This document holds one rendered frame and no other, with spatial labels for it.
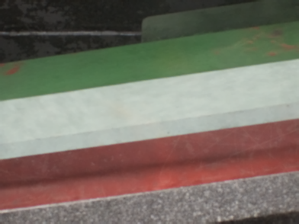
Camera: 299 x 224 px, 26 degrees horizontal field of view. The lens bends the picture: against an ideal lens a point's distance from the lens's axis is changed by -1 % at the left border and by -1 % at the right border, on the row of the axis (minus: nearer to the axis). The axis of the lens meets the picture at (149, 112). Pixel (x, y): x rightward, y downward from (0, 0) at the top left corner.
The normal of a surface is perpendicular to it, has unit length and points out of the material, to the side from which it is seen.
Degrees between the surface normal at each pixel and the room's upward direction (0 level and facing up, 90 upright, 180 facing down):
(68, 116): 90
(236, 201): 0
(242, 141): 0
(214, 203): 0
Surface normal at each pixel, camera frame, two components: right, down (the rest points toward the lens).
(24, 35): 0.01, 0.37
